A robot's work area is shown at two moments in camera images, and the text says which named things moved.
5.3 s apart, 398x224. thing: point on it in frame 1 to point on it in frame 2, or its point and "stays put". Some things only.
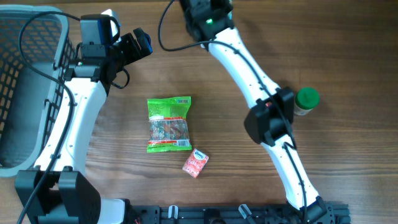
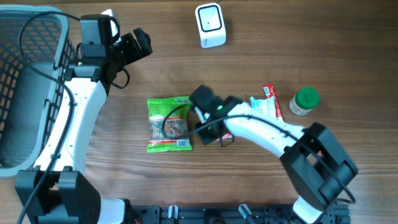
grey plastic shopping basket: (37, 51) stays put
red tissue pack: (195, 163) to (226, 135)
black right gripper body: (221, 5) to (208, 135)
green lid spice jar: (306, 99) stays put
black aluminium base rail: (151, 214) stays put
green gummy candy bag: (168, 124) stays put
